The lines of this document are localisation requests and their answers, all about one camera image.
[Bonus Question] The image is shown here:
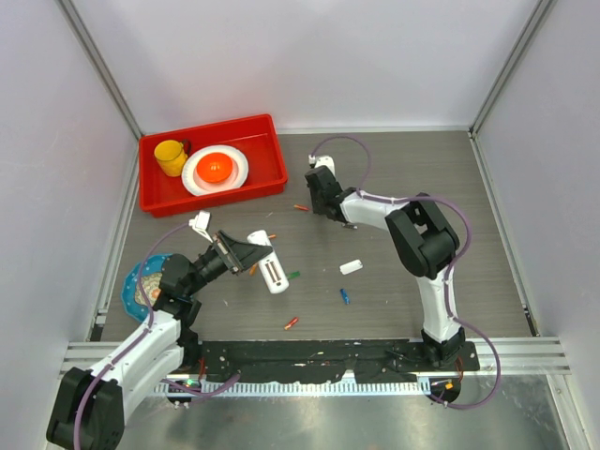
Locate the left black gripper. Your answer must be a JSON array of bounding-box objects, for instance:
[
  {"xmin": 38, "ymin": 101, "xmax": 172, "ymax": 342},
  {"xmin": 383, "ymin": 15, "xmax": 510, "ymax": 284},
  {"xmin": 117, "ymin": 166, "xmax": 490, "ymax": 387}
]
[{"xmin": 185, "ymin": 230, "xmax": 271, "ymax": 296}]

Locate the white remote control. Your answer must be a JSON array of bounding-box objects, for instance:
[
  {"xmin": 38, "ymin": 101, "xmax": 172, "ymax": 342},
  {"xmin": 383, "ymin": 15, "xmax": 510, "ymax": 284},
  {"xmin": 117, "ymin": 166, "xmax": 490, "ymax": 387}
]
[{"xmin": 247, "ymin": 230, "xmax": 289, "ymax": 294}]

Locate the white battery cover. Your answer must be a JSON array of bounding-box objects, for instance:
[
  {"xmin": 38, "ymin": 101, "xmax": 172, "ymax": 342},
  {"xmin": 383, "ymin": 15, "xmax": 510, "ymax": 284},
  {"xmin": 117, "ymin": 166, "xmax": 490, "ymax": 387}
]
[{"xmin": 339, "ymin": 259, "xmax": 363, "ymax": 276}]

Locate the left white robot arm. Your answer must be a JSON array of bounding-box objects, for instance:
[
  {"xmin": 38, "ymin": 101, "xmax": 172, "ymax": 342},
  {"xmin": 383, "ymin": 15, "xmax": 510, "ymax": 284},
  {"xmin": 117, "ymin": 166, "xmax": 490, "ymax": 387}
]
[{"xmin": 46, "ymin": 230, "xmax": 275, "ymax": 449}]

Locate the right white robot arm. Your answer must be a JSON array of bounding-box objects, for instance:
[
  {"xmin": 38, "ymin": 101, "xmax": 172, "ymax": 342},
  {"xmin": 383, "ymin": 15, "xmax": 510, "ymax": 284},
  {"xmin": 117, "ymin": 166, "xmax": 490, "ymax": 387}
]
[{"xmin": 305, "ymin": 164, "xmax": 465, "ymax": 370}]

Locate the red orange battery lower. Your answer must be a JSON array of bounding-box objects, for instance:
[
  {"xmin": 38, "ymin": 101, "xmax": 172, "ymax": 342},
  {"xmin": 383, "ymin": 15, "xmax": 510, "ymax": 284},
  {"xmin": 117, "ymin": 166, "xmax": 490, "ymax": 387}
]
[{"xmin": 283, "ymin": 317, "xmax": 299, "ymax": 331}]

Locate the red plastic bin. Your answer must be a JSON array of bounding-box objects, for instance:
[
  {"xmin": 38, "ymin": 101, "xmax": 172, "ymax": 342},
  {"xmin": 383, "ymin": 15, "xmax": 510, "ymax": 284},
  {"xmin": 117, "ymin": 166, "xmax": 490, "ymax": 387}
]
[{"xmin": 139, "ymin": 114, "xmax": 288, "ymax": 218}]

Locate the white paper plate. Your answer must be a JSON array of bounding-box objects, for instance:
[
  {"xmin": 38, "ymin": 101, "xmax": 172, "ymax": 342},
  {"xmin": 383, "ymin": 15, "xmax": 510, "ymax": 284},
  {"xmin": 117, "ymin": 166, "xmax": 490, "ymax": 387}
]
[{"xmin": 181, "ymin": 144, "xmax": 249, "ymax": 196}]

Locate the orange bowl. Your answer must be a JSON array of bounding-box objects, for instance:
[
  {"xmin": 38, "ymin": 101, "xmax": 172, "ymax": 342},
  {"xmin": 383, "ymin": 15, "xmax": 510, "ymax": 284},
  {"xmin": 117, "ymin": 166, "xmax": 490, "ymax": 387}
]
[{"xmin": 195, "ymin": 152, "xmax": 233, "ymax": 184}]

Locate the blue patterned plate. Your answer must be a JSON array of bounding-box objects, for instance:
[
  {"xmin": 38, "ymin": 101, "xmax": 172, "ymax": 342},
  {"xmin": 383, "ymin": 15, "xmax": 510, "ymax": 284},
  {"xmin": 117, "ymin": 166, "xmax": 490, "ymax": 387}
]
[{"xmin": 120, "ymin": 253, "xmax": 171, "ymax": 323}]

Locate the blue battery lower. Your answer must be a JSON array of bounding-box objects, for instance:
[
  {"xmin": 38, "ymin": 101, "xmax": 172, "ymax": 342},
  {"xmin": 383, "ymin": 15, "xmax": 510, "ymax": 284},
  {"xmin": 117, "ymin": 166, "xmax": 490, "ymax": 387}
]
[{"xmin": 340, "ymin": 289, "xmax": 351, "ymax": 305}]

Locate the yellow mug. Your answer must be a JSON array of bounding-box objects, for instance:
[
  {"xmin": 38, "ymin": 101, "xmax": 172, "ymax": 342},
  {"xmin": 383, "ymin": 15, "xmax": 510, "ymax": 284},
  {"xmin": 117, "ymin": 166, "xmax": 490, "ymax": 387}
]
[{"xmin": 154, "ymin": 140, "xmax": 190, "ymax": 177}]

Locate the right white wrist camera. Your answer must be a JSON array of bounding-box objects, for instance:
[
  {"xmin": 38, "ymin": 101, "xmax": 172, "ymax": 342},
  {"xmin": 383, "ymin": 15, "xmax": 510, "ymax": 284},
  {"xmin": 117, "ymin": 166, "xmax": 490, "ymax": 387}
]
[{"xmin": 308, "ymin": 155, "xmax": 336, "ymax": 174}]

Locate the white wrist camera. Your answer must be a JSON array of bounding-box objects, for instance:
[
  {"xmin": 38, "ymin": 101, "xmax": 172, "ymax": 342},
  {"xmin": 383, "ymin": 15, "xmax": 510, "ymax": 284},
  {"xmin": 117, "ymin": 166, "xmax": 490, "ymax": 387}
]
[
  {"xmin": 308, "ymin": 155, "xmax": 336, "ymax": 174},
  {"xmin": 188, "ymin": 210, "xmax": 213, "ymax": 243}
]

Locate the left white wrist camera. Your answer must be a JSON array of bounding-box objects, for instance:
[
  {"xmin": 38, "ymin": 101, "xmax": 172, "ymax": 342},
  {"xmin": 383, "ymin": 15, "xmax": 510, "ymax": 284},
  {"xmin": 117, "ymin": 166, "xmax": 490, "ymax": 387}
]
[{"xmin": 188, "ymin": 210, "xmax": 213, "ymax": 243}]

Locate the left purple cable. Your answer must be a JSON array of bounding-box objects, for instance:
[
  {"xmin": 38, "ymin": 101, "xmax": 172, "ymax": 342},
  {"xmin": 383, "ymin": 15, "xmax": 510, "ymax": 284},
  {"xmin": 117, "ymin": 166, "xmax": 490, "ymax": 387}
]
[{"xmin": 73, "ymin": 222, "xmax": 243, "ymax": 450}]

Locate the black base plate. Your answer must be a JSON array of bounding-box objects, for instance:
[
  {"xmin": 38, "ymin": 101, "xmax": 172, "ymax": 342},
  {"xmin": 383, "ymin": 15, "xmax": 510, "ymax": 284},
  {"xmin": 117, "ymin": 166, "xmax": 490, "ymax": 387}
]
[{"xmin": 196, "ymin": 339, "xmax": 480, "ymax": 384}]

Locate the white slotted cable duct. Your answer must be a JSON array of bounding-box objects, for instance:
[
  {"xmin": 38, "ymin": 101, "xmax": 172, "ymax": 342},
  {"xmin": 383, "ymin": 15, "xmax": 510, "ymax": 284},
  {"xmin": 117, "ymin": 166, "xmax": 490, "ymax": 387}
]
[{"xmin": 154, "ymin": 378, "xmax": 431, "ymax": 398}]

